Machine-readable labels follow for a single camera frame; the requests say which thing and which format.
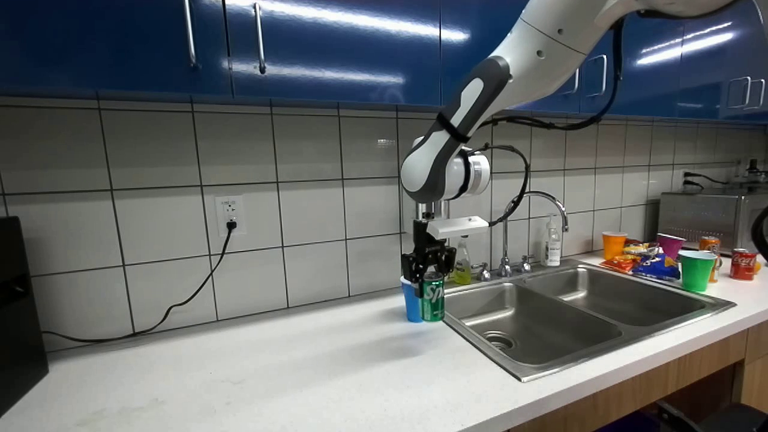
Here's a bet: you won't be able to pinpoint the stainless steel double sink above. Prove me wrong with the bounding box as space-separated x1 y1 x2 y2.
441 263 736 384

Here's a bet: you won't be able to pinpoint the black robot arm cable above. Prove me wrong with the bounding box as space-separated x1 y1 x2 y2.
477 18 630 228

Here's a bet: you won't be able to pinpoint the chrome gooseneck faucet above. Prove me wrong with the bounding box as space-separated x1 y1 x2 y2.
477 189 571 284

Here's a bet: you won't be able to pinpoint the green plastic cup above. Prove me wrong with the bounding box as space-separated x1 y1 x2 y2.
679 251 717 295

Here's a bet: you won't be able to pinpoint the orange snack bag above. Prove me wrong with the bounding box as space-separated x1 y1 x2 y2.
600 231 630 263

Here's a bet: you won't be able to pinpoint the black power cord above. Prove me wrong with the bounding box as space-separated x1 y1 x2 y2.
42 221 240 345

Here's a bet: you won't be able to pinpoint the black appliance cable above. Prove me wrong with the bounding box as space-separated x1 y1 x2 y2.
681 168 758 195

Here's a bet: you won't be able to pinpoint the green soda can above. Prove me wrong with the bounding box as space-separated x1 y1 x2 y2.
420 263 446 325

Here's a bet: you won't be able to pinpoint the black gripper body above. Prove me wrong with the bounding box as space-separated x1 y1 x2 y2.
411 199 446 265

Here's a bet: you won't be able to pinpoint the wooden base cabinet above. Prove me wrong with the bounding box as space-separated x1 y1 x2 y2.
511 320 768 432

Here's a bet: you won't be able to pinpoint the blue snack bag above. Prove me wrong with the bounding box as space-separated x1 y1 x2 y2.
634 253 685 287

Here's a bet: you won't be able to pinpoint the orange patterned cup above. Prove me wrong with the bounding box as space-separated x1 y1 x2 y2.
696 233 726 257

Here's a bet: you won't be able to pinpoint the red snack bag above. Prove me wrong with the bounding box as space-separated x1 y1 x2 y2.
604 251 644 276

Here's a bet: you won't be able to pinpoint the purple plastic cup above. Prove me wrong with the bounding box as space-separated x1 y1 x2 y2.
655 231 690 263

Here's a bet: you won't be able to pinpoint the black coffee maker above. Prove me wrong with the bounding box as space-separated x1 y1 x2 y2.
0 215 51 417

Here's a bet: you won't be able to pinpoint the yellow-green dish soap bottle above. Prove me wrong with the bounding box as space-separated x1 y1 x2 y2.
446 239 475 289

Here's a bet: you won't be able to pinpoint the clear pump bottle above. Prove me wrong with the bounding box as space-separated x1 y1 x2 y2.
543 216 565 270

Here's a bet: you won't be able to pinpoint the stainless steel countertop appliance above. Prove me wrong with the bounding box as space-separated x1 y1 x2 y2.
655 189 764 251

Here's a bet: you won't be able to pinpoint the white wall outlet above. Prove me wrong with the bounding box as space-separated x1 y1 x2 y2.
214 192 250 235

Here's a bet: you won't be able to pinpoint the blue upper cabinets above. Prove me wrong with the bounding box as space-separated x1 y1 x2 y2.
0 0 768 126

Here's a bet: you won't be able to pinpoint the blue plastic cup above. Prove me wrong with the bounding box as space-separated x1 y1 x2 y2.
399 273 428 325

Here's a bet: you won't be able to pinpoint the red mug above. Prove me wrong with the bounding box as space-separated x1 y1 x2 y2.
730 245 764 284

